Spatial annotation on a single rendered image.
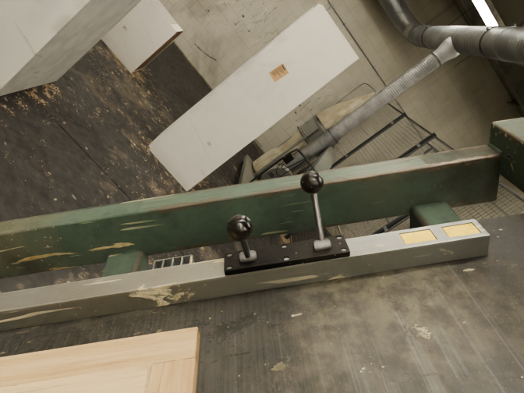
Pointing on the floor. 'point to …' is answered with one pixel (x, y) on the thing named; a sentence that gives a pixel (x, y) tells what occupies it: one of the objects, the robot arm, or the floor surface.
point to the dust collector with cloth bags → (302, 146)
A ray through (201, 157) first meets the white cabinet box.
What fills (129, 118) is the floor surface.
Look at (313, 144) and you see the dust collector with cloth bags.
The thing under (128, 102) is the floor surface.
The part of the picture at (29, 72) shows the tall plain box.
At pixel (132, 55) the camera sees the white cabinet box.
